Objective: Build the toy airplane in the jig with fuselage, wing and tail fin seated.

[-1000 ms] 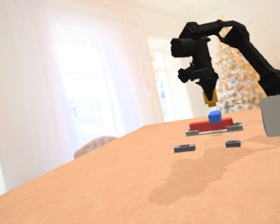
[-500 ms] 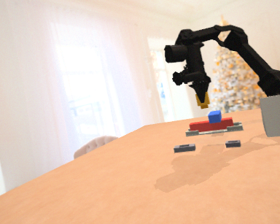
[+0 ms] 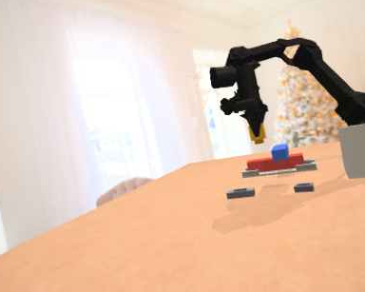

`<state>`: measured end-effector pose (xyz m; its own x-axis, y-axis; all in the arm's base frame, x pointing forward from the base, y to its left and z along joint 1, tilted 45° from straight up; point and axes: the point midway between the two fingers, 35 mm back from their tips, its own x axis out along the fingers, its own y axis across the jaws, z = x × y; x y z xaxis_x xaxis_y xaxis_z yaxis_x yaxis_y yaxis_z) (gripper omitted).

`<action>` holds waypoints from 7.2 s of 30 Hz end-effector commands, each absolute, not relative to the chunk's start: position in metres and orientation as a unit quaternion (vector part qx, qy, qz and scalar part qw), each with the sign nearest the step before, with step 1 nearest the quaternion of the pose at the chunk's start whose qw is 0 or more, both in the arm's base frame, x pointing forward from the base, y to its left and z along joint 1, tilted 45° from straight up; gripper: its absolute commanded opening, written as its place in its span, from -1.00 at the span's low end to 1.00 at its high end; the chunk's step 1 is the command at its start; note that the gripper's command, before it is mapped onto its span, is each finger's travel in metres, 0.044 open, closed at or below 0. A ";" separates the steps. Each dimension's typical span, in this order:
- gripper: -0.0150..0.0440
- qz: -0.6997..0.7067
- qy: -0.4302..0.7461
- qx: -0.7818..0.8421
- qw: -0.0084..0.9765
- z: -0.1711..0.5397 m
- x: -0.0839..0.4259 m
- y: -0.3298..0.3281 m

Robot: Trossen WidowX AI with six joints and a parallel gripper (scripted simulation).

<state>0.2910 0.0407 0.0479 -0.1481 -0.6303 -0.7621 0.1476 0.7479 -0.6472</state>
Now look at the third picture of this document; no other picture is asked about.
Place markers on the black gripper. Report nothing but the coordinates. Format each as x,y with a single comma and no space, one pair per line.
251,104

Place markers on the orange rectangular block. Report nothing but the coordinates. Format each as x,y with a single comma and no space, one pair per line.
257,140

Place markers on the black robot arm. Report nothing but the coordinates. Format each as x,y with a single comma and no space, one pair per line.
241,63

